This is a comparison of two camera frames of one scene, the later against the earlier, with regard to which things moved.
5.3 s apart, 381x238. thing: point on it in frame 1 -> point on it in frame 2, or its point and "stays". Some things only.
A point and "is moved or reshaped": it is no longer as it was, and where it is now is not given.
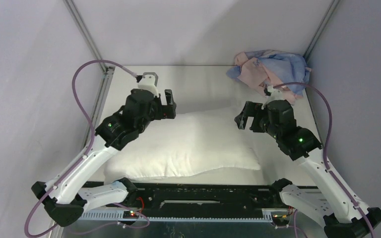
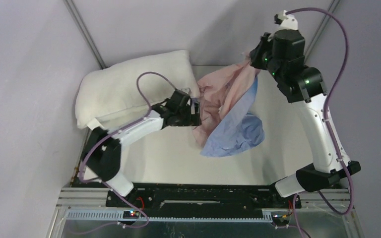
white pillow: x=199 y=142 -> x=127 y=91
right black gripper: x=251 y=109 -> x=266 y=41
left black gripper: x=166 y=111 -> x=191 y=120
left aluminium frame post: x=84 y=30 stays
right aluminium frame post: x=312 y=46 stays
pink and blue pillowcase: x=285 y=72 is moved or reshaped
